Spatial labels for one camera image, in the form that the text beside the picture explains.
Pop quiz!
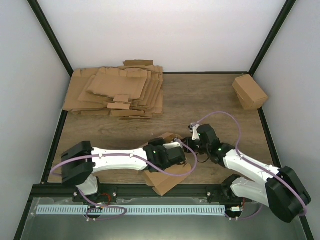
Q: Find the black frame post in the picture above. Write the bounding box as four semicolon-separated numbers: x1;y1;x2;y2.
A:
248;0;297;77
27;0;74;77

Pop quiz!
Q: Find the brown cardboard box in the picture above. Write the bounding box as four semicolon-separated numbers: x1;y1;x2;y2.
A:
232;74;269;110
142;132;192;196

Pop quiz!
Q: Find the black left frame post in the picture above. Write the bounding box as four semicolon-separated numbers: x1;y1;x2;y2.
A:
27;0;74;77

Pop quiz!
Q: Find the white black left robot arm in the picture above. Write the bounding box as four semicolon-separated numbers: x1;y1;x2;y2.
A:
61;138;186;202

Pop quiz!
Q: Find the black right frame post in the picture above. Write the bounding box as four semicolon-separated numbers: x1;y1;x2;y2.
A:
248;0;297;77

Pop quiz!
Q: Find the stack of flat cardboard blanks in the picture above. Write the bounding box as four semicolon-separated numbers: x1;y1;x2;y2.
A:
63;60;164;120

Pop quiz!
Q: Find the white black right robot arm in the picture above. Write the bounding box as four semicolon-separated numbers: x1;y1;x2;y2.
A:
183;123;311;223

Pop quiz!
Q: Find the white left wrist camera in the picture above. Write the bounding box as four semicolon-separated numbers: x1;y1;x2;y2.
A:
162;138;183;150

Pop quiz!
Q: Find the folded brown cardboard box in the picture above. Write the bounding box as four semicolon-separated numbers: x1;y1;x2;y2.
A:
232;74;269;110

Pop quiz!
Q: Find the light blue slotted cable duct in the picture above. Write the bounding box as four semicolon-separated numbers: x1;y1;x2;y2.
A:
36;204;226;216

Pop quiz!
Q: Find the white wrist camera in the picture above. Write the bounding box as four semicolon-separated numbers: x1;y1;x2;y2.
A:
188;122;200;141
162;138;183;150

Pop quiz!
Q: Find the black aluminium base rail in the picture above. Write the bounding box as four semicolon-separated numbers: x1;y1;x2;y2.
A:
29;183;243;205

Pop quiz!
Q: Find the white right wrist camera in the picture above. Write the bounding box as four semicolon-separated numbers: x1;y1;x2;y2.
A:
188;122;200;141

